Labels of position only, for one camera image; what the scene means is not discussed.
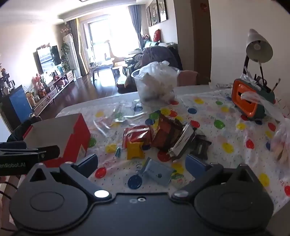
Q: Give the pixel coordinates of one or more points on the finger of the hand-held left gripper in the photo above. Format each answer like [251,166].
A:
[13,145]
[48,152]

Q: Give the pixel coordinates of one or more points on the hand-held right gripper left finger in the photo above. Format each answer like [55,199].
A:
[87,165]

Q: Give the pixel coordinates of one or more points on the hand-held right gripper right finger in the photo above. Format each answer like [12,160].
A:
[197,165]

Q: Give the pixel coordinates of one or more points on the black wrapper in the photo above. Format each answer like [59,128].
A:
[201,145]

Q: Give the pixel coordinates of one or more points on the red cardboard box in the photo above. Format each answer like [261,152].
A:
[77,140]

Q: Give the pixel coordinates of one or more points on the silver wrapper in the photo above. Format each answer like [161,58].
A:
[182,140]

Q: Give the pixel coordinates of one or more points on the small teal wrapper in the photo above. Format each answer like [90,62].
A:
[117,152]

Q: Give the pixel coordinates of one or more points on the light blue snack packet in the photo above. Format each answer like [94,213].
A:
[158,172]

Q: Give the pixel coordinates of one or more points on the brown snack packet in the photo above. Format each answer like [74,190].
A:
[165,136]

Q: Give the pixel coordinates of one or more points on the yellow snack packet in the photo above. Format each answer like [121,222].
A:
[135,151]

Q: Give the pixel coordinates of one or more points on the red snack packet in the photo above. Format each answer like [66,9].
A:
[136,133]

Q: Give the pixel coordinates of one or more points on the dark chair with jacket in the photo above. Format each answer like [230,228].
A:
[20,129]

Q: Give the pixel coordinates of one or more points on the blue cabinet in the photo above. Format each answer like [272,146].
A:
[19,102]

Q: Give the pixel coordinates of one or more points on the clear plastic film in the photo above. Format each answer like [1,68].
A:
[108,122]

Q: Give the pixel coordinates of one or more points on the coffee machine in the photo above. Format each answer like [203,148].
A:
[6,87]

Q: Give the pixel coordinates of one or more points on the wooden TV cabinet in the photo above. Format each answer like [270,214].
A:
[52,90]

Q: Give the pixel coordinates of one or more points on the pink plush toy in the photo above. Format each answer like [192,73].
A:
[37,81]

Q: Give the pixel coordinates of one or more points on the clear plastic bag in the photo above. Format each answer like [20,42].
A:
[281,143]

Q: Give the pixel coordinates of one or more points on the pink chair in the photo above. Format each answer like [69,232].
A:
[192,78]

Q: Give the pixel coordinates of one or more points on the thin clear bag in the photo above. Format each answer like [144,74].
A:
[260,101]

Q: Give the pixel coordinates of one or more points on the orange green desktop box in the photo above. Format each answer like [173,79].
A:
[248,87]

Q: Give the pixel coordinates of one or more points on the television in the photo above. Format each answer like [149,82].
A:
[48,57]

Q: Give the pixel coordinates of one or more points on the white plastic bag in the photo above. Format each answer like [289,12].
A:
[156,79]

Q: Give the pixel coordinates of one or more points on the potted green plant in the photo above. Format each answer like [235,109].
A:
[65,56]

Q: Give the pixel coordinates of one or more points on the wooden coffee table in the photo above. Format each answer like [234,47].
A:
[100,69]

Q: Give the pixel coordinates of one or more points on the clear plastic container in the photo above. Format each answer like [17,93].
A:
[136,79]

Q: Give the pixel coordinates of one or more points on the white floor air conditioner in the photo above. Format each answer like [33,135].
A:
[70,54]

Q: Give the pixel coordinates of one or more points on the dark sofa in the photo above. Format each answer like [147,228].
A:
[133,68]

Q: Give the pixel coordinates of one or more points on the grey yellow curtain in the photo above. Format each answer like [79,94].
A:
[78,45]

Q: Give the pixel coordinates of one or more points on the thin paintbrush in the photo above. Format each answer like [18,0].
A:
[276,85]

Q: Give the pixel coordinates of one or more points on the black pen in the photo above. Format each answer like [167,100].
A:
[261,70]

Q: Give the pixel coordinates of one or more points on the grey purple clothes pile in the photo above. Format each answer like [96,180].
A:
[158,55]

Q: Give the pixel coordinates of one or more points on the brown door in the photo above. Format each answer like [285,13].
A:
[199,45]

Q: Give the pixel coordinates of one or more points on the pink flower bunch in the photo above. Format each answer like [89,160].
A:
[66,29]

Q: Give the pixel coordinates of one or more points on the grey desk lamp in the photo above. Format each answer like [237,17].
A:
[259,48]

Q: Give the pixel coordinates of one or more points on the red cushion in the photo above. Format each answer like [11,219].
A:
[157,35]

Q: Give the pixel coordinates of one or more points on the blue grey curtain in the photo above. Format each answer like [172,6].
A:
[136,25]

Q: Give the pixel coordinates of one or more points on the red door decoration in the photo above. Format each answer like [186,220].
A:
[204,6]

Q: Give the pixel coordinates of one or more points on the framed wall picture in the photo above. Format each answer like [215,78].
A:
[162,10]
[148,15]
[154,11]

